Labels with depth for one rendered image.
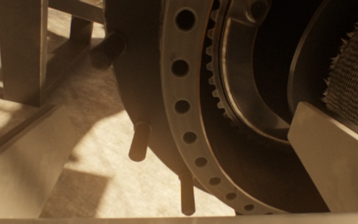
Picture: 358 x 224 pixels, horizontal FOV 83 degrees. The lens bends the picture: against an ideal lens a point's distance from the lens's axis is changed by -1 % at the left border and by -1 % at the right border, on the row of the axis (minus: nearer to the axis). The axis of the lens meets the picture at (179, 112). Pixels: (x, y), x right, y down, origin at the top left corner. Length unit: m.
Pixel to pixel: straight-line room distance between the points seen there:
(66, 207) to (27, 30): 0.83
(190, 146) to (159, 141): 0.08
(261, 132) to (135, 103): 0.17
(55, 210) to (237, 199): 0.82
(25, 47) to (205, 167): 1.19
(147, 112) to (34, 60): 1.11
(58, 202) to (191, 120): 0.87
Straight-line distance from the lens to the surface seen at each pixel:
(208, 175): 0.20
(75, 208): 0.97
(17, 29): 1.28
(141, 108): 0.23
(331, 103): 0.20
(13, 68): 1.38
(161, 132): 0.24
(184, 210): 0.26
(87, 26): 2.28
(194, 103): 0.15
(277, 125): 0.30
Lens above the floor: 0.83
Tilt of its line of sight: 29 degrees down
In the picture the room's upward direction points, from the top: 23 degrees clockwise
